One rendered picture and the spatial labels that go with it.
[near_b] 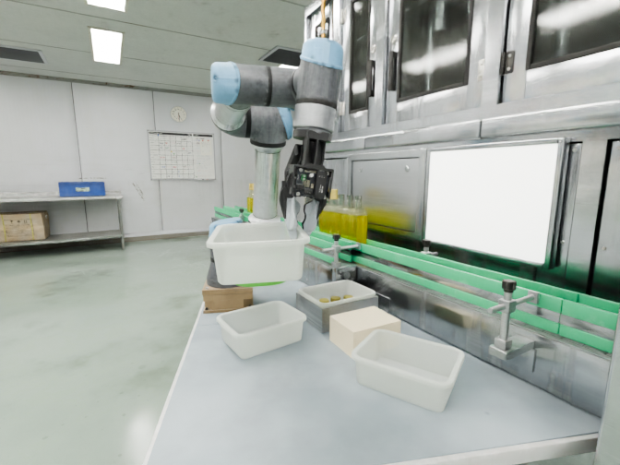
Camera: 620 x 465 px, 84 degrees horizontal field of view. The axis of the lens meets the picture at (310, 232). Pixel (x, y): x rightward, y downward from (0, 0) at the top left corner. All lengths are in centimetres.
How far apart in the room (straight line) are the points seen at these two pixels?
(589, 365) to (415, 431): 38
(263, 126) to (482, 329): 82
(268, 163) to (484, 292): 73
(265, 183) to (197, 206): 606
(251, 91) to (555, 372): 86
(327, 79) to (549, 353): 74
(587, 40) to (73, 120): 675
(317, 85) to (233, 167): 676
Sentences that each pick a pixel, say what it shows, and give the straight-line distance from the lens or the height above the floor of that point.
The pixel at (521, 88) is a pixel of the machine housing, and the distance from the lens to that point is 120.
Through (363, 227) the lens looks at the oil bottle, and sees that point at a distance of 139.
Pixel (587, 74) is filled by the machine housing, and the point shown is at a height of 147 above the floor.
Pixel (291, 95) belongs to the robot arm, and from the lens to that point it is 72.
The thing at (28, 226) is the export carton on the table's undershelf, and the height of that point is 47.
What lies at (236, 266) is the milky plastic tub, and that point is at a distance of 58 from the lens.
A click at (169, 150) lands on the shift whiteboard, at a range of 708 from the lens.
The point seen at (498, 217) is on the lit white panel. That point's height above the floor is 110.
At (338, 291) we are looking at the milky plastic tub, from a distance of 127.
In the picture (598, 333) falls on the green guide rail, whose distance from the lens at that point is 92.
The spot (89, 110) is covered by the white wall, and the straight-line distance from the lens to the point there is 708.
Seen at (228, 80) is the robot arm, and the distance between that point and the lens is 70.
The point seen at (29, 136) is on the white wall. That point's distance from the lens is 710.
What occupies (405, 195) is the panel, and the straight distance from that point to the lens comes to 138.
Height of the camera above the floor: 123
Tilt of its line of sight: 10 degrees down
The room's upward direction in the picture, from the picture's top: straight up
